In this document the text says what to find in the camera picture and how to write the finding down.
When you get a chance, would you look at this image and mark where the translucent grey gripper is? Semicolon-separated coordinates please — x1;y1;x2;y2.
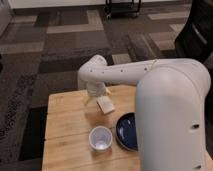
84;83;111;105

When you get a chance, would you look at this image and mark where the white sponge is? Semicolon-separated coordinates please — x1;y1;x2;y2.
97;96;115;114

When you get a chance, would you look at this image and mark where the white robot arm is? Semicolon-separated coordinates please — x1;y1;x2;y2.
78;55;211;171

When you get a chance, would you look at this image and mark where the dark blue plate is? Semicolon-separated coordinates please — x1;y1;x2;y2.
115;112;138;151

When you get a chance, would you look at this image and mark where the black rolling cart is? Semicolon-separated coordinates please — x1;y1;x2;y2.
104;0;142;19

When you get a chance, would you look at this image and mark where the black office chair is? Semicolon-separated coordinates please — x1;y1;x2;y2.
174;0;213;64

